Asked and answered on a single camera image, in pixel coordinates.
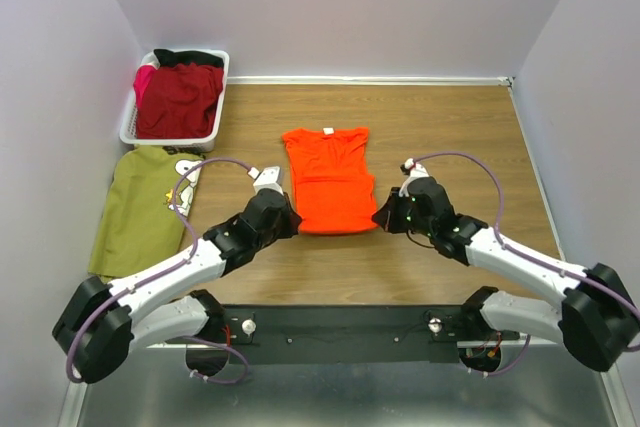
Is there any orange t shirt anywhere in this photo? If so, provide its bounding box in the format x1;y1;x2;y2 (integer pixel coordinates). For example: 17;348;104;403
282;127;377;235

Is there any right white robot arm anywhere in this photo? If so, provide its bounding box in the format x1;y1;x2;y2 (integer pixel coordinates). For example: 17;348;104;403
372;176;639;372

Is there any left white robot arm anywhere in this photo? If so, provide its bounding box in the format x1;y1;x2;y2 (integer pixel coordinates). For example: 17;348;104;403
52;188;301;384

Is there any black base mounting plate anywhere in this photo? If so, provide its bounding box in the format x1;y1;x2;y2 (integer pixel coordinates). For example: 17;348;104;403
164;304;521;367

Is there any olive green snoopy t shirt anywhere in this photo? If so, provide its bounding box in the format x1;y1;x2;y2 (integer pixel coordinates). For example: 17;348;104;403
88;145;204;282

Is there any dark red t shirt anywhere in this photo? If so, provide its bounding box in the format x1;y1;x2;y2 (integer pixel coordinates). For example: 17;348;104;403
136;64;224;139

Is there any white plastic laundry basket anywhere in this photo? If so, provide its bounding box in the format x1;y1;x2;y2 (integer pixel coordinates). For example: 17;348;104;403
119;48;230;152

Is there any black t shirt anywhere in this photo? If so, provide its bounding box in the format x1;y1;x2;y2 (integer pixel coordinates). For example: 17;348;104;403
153;49;225;68

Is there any pink t shirt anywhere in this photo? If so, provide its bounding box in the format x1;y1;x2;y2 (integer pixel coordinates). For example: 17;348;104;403
132;63;157;107

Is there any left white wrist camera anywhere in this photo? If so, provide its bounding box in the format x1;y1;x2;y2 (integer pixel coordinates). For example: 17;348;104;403
248;166;284;195

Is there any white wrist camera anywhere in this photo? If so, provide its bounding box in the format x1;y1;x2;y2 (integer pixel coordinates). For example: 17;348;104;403
400;158;429;189
248;166;284;195

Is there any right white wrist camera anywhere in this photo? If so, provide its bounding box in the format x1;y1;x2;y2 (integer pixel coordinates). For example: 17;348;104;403
400;158;429;189

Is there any aluminium frame rail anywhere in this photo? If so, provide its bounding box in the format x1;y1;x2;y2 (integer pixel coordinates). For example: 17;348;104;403
60;341;635;426

